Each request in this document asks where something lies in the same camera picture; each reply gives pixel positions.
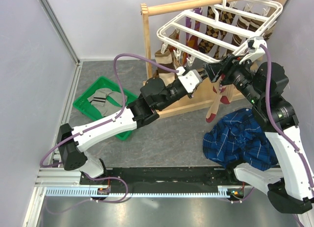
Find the beige sock maroon purple stripes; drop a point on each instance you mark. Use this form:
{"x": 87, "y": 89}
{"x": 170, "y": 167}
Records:
{"x": 166, "y": 67}

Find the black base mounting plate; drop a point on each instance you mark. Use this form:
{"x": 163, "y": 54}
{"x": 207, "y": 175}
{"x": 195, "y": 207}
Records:
{"x": 203, "y": 175}

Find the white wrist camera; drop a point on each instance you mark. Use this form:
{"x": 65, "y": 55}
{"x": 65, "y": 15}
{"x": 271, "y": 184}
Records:
{"x": 254, "y": 49}
{"x": 190, "y": 79}

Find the grey sock black stripes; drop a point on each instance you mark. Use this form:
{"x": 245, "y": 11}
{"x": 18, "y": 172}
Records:
{"x": 107, "y": 101}

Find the blue plaid shirt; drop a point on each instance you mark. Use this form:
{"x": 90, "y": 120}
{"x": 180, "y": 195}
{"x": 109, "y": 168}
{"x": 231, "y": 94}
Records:
{"x": 238, "y": 137}

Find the white plastic clip hanger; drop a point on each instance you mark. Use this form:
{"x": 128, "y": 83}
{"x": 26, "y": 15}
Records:
{"x": 173, "y": 32}

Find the green plastic tray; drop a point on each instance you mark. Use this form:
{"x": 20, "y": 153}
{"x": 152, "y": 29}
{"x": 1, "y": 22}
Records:
{"x": 84, "y": 106}

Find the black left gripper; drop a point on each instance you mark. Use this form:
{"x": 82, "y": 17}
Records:
{"x": 191, "y": 95}

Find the cream brown striped sock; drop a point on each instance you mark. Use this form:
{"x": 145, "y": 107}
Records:
{"x": 247, "y": 24}

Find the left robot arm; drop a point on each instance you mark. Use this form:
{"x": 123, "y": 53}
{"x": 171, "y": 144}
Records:
{"x": 154, "y": 97}

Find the beige sock maroon toe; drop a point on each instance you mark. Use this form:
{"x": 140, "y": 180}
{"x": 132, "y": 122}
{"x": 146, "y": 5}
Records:
{"x": 217, "y": 107}

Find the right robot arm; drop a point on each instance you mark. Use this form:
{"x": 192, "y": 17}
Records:
{"x": 293, "y": 191}

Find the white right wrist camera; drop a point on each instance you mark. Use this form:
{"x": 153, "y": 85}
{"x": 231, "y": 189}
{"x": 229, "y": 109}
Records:
{"x": 254, "y": 49}

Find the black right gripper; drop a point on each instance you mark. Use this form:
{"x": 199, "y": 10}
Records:
{"x": 214, "y": 70}

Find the wooden clothes rack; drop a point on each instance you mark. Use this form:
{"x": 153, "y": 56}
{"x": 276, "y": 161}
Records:
{"x": 178, "y": 7}

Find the blue slotted cable duct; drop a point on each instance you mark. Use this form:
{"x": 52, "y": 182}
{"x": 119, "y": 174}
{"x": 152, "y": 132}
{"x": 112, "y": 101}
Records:
{"x": 102, "y": 193}

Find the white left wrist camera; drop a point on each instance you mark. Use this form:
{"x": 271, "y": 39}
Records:
{"x": 190, "y": 79}

